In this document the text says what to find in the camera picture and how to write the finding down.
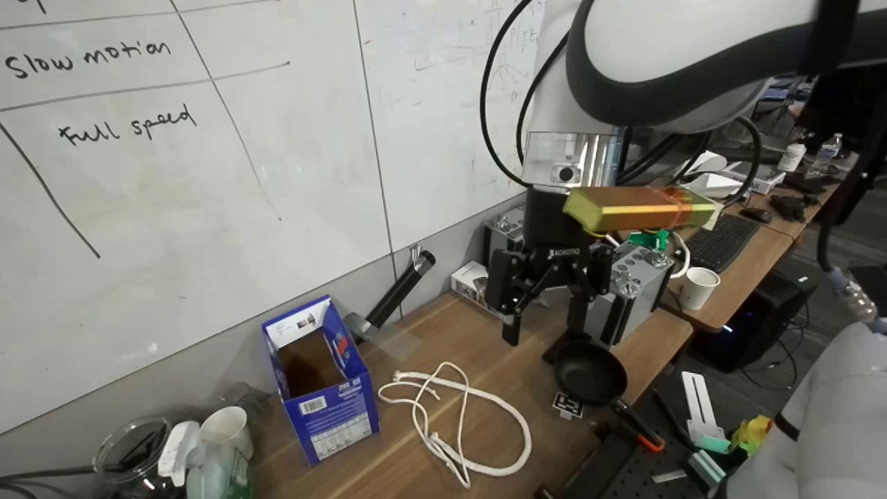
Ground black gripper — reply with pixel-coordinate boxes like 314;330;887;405
486;191;613;347

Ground thin white rope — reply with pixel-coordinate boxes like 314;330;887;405
376;356;476;491

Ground thick white rope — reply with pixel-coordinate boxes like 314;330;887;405
390;369;536;481

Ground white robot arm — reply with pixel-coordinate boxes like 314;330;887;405
511;0;887;250

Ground small white product box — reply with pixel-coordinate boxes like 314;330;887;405
448;259;487;301

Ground grey battery box near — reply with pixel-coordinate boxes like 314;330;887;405
586;247;674;347

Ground blue cardboard box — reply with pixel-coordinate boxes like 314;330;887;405
263;295;379;466

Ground black frying pan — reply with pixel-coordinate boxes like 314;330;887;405
543;334;627;405

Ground clear tape patch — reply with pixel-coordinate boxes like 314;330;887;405
343;312;421;359

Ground white paper cup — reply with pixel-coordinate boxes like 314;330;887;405
678;266;720;311

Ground black keyboard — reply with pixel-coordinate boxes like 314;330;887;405
688;215;760;272

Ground green spray bottle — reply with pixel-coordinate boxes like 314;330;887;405
159;405;252;499

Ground clear glass jar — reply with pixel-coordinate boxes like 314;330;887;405
92;417;168;499

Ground black cylindrical handle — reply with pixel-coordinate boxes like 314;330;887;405
367;250;435;327

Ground orange handled pliers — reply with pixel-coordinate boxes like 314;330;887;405
611;398;665;453

